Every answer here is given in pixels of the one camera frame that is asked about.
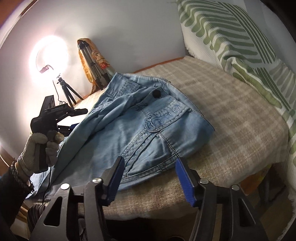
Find light blue denim pants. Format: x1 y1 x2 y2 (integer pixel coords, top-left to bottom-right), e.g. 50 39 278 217
29 73 214 198

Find dark sleeved left forearm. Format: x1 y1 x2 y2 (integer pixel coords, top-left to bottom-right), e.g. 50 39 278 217
1 160 34 240

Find grey knit gloved left hand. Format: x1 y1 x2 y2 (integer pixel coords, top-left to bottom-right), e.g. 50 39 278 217
15 133 64 182

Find small black tripod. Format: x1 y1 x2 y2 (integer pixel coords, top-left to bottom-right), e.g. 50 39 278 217
57 75 83 109

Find folded silver tripod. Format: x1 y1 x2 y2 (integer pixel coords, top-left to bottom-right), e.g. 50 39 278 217
77 41 112 91

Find beige plaid bed cover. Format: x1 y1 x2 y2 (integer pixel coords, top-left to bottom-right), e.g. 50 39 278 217
103 56 288 220

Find dark striped trouser leg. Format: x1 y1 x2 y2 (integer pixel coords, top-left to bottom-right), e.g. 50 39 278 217
27 204 46 233

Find black ring light cable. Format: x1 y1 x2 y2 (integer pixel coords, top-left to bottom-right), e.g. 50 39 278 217
52 79 65 105

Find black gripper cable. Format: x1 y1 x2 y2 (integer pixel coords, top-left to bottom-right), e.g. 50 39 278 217
41 166 54 204

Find beaded wrist bracelets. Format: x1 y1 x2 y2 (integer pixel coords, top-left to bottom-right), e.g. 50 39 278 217
9 157 35 193

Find bright ring light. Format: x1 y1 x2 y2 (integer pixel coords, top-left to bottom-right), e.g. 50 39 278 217
28 35 70 84

